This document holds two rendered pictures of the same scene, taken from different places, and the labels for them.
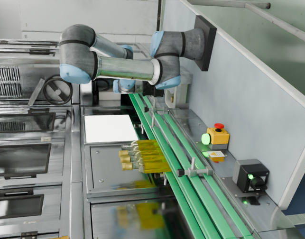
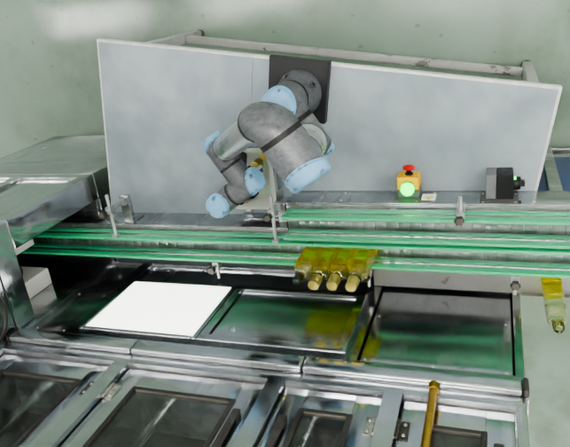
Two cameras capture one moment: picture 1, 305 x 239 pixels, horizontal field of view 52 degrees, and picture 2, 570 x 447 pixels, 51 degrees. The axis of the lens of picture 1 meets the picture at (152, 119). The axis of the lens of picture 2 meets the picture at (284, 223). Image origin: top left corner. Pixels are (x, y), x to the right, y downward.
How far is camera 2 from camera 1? 1.55 m
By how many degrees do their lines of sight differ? 50
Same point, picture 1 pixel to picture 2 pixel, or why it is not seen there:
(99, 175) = (303, 336)
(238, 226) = (557, 215)
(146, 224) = (424, 325)
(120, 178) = (324, 320)
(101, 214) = (386, 356)
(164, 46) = (300, 104)
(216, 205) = (519, 217)
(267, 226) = (566, 199)
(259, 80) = (456, 90)
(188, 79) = not seen: hidden behind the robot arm
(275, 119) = (500, 116)
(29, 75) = not seen: outside the picture
